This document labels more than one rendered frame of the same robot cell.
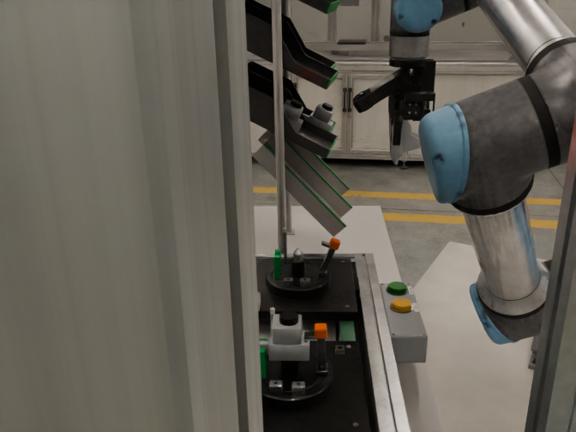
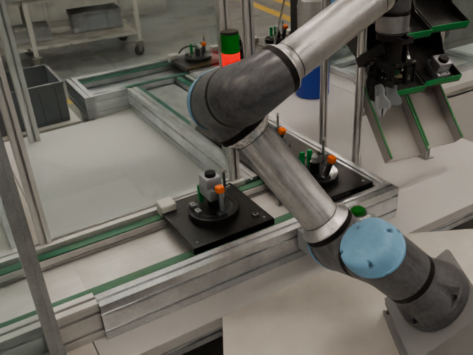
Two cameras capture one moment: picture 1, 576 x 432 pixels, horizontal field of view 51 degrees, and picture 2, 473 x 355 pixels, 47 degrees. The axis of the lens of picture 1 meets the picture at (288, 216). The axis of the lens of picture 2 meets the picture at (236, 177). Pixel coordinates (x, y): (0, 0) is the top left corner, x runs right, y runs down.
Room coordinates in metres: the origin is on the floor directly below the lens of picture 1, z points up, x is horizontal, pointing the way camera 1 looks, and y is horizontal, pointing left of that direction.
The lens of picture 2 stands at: (0.23, -1.11, 1.76)
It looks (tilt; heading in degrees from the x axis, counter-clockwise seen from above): 29 degrees down; 59
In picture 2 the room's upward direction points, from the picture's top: 4 degrees counter-clockwise
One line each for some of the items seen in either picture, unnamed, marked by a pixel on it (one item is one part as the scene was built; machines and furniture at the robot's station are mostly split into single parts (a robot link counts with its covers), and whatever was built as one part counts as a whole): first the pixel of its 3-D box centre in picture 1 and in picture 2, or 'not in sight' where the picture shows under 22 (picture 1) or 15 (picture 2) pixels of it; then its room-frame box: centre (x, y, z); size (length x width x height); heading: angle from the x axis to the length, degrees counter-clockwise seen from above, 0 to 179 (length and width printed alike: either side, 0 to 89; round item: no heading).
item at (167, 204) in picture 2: not in sight; (166, 208); (0.72, 0.10, 0.97); 0.05 x 0.05 x 0.04; 87
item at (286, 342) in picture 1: (283, 334); (209, 182); (0.81, 0.01, 1.06); 0.08 x 0.04 x 0.07; 87
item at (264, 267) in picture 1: (297, 265); (314, 164); (1.15, -0.02, 1.01); 0.24 x 0.24 x 0.13; 87
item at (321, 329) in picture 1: (316, 346); (219, 197); (0.81, -0.04, 1.04); 0.04 x 0.02 x 0.08; 87
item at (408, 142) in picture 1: (406, 144); (382, 102); (1.18, -0.24, 1.27); 0.06 x 0.03 x 0.09; 87
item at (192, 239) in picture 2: (290, 386); (214, 215); (0.81, 0.00, 0.96); 0.24 x 0.24 x 0.02; 87
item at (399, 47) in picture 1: (408, 47); (393, 23); (1.20, -0.24, 1.45); 0.08 x 0.08 x 0.05
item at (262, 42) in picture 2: not in sight; (277, 33); (1.99, 1.28, 1.01); 0.24 x 0.24 x 0.13; 87
